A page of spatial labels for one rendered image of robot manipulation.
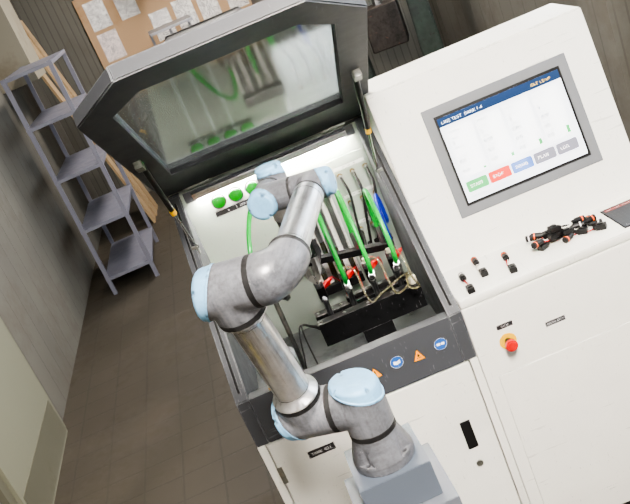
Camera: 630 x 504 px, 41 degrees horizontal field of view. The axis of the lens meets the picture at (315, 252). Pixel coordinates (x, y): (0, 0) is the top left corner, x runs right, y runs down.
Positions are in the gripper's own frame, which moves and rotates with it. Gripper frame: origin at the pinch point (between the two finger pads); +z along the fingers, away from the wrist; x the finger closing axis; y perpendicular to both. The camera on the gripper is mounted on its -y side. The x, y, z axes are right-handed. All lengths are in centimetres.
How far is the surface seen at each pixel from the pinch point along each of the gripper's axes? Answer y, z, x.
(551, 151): -26, 3, 81
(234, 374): -6.5, 20.8, -32.8
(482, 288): -1.8, 23.7, 43.0
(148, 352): -287, 121, -124
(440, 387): 0, 48, 21
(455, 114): -32, -19, 58
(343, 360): -0.1, 26.9, -1.8
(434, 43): -497, 49, 163
